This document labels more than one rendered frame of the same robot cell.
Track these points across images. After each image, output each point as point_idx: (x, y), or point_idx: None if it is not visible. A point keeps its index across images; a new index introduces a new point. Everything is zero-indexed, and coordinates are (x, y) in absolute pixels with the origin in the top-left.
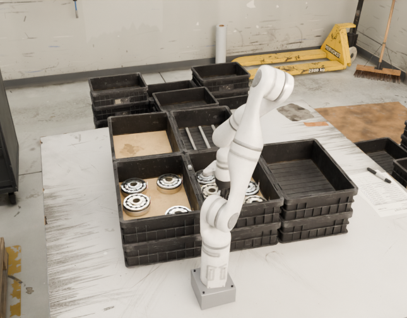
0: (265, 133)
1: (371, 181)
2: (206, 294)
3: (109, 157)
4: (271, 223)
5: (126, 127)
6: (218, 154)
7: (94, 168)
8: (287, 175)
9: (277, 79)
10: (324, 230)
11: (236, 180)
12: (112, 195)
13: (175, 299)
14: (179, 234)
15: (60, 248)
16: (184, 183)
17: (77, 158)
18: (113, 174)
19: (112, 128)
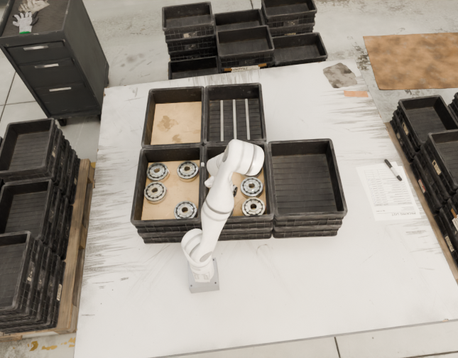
0: (302, 101)
1: (383, 175)
2: (192, 287)
3: None
4: (263, 227)
5: (167, 97)
6: (214, 177)
7: (142, 130)
8: (295, 172)
9: (243, 162)
10: (314, 232)
11: (206, 234)
12: None
13: (175, 279)
14: (182, 229)
15: (100, 214)
16: None
17: (130, 116)
18: (138, 164)
19: (154, 98)
